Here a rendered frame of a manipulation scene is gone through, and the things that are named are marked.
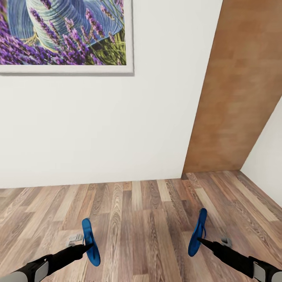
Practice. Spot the sliding door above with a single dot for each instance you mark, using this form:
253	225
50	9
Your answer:
241	88

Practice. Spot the sandal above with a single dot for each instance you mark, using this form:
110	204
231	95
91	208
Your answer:
93	252
194	243

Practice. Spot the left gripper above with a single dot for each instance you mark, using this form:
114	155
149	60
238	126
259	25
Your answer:
73	253

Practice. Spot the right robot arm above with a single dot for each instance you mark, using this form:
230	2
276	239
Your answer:
250	266

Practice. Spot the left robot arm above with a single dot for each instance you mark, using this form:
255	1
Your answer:
37	269

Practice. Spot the painting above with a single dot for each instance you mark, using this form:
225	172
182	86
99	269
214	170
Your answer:
66	36

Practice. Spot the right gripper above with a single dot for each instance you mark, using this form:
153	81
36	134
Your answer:
225	254

